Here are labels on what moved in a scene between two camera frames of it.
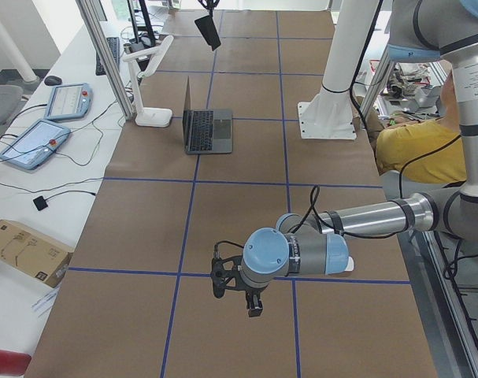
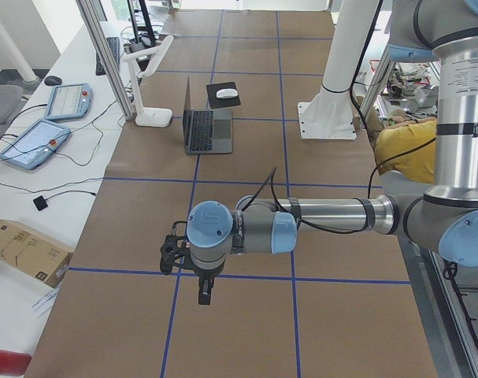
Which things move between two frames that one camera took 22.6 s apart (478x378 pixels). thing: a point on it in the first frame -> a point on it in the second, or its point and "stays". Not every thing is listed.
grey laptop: x=206 y=131 stays
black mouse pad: x=209 y=31 -> x=216 y=102
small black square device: x=40 y=203 stays
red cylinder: x=5 y=362 stays
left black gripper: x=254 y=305 -> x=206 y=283
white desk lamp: x=148 y=60 stays
